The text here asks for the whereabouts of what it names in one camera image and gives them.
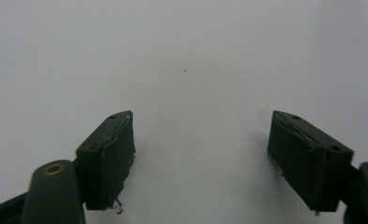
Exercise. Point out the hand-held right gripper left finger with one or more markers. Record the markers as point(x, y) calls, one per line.
point(110, 155)

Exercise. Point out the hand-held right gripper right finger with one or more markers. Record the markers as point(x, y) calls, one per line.
point(306, 161)

